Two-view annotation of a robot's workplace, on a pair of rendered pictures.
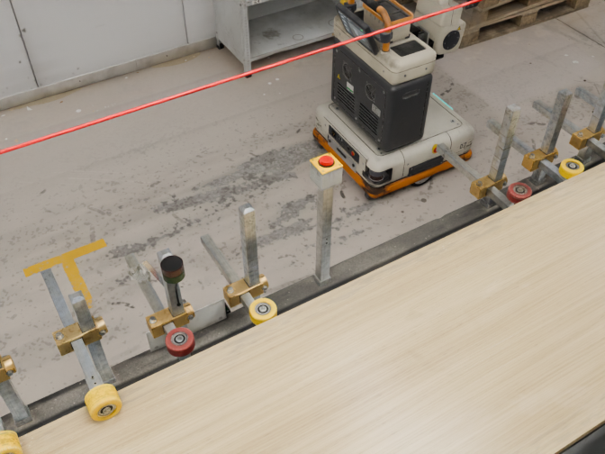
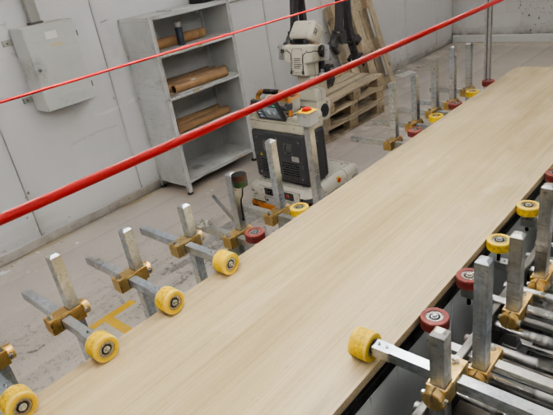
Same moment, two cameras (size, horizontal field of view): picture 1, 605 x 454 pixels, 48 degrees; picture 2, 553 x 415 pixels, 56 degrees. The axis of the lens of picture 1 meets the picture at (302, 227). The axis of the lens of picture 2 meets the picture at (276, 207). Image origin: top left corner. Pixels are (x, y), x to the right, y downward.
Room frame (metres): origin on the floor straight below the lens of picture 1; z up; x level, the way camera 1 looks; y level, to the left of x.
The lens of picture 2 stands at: (-0.69, 0.67, 1.88)
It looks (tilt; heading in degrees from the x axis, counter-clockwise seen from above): 26 degrees down; 346
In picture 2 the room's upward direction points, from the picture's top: 9 degrees counter-clockwise
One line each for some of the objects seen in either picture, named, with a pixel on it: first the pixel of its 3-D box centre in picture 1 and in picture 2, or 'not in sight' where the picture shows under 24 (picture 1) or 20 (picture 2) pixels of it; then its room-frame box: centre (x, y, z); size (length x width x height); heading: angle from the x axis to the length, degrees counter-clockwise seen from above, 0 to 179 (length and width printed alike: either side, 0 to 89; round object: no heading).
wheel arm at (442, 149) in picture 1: (476, 178); (383, 142); (1.90, -0.64, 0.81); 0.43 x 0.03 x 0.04; 31
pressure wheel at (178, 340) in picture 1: (181, 349); (256, 243); (1.11, 0.34, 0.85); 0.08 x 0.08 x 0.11
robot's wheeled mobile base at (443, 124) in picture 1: (392, 132); (305, 184); (3.01, -0.49, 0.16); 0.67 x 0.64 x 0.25; 120
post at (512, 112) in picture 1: (499, 160); (394, 123); (1.88, -0.70, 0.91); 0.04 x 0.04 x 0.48; 31
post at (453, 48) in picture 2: not in sight; (453, 82); (2.27, -1.35, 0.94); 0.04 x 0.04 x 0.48; 31
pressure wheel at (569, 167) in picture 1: (568, 177); (436, 123); (1.86, -0.96, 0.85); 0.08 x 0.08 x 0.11
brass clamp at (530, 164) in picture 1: (540, 158); (414, 124); (2.00, -0.90, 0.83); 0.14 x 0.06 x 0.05; 121
